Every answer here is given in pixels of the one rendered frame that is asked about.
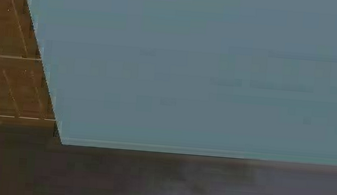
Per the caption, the brown wooden room door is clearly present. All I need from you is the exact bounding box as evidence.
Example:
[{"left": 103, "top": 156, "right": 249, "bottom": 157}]
[{"left": 0, "top": 0, "right": 74, "bottom": 145}]

